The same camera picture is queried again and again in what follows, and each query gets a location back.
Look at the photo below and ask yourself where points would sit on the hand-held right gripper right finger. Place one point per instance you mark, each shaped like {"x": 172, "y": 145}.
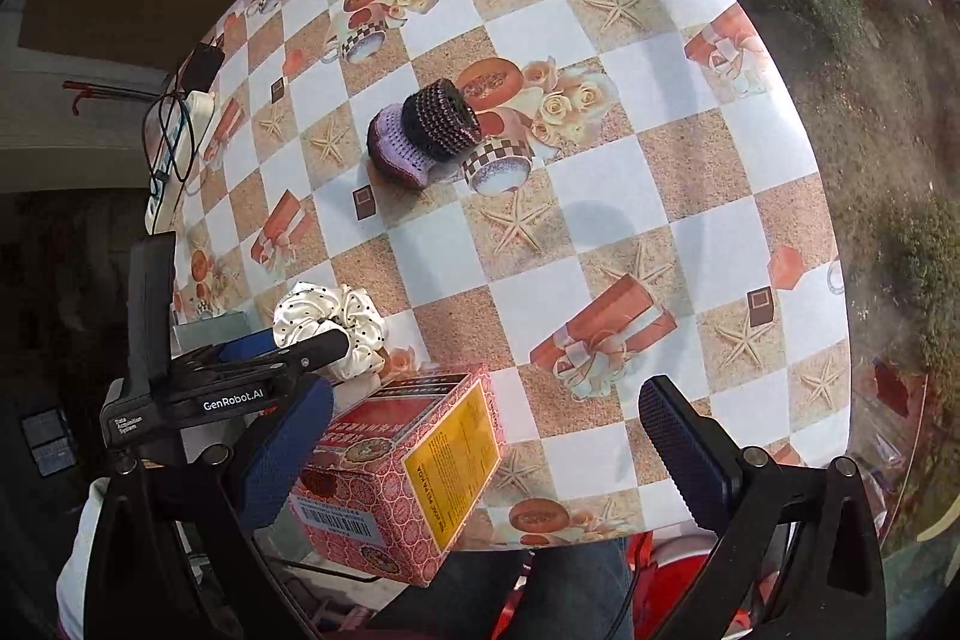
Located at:
{"x": 682, "y": 452}

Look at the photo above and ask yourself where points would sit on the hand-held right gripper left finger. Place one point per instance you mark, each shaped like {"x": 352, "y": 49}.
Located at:
{"x": 285, "y": 452}

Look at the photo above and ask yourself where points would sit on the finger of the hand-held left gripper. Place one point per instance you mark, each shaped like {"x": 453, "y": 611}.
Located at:
{"x": 247, "y": 346}
{"x": 319, "y": 349}

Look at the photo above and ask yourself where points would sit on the cream polka dot scrunchie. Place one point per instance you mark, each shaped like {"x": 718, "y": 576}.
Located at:
{"x": 352, "y": 317}

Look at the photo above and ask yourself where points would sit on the red patterned cardboard box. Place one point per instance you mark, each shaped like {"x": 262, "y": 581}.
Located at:
{"x": 390, "y": 497}

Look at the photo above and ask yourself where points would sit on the person's left forearm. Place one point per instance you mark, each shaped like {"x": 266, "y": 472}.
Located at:
{"x": 79, "y": 572}

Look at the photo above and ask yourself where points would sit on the red plastic stool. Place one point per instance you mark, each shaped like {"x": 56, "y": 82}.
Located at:
{"x": 675, "y": 565}

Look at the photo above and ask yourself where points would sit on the dark gridded panel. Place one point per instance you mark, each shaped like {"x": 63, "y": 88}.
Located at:
{"x": 49, "y": 443}

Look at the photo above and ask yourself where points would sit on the lilac knitted hat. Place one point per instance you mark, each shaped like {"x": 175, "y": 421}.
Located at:
{"x": 397, "y": 153}

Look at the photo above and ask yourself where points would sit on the white power strip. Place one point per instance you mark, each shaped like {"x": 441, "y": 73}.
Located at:
{"x": 196, "y": 109}

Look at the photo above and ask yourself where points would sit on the red rag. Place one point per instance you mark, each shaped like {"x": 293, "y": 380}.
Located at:
{"x": 896, "y": 387}

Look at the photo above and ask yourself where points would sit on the red hooked rod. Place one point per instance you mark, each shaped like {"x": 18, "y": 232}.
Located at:
{"x": 97, "y": 89}

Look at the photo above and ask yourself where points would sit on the dark striped knitted hat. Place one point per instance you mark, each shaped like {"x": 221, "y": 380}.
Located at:
{"x": 439, "y": 123}

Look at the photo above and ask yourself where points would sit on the black power adapter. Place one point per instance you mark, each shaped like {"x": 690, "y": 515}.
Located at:
{"x": 202, "y": 68}

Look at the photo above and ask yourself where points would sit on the checkered printed tablecloth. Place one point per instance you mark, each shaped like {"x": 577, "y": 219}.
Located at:
{"x": 675, "y": 160}

